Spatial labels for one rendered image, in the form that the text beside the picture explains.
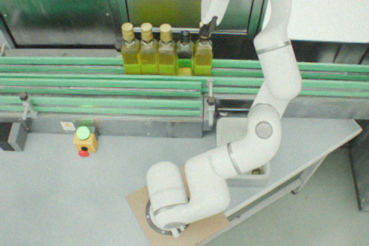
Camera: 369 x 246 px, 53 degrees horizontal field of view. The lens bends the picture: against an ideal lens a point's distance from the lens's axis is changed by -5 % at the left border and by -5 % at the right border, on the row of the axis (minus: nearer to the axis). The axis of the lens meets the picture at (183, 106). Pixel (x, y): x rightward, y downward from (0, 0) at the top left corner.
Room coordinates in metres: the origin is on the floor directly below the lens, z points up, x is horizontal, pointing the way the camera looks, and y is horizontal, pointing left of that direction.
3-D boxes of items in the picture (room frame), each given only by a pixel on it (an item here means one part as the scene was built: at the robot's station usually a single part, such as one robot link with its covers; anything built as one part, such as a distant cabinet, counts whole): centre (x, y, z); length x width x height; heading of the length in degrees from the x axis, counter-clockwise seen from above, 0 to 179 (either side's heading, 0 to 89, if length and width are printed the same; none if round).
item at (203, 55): (0.80, -0.06, 0.99); 0.06 x 0.06 x 0.21; 89
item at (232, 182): (0.60, -0.20, 0.79); 0.27 x 0.17 x 0.08; 178
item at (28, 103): (0.64, 0.52, 0.94); 0.07 x 0.04 x 0.13; 178
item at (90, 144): (0.62, 0.35, 0.79); 0.07 x 0.07 x 0.07; 88
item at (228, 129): (0.57, -0.20, 0.80); 0.22 x 0.17 x 0.09; 178
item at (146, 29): (0.80, 0.11, 1.14); 0.04 x 0.04 x 0.04
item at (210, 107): (0.67, -0.09, 0.95); 0.17 x 0.03 x 0.12; 178
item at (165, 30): (0.80, 0.05, 1.14); 0.04 x 0.04 x 0.04
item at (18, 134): (0.62, 0.63, 0.79); 0.08 x 0.08 x 0.08; 88
